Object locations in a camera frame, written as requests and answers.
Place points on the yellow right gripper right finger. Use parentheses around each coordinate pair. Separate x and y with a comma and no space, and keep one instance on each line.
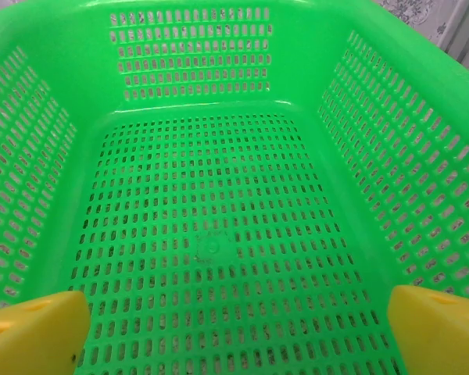
(441,336)

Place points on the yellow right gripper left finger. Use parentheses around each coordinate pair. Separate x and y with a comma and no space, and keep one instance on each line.
(31,336)

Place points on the green plastic basket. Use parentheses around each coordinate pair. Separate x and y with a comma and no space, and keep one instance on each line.
(219,101)

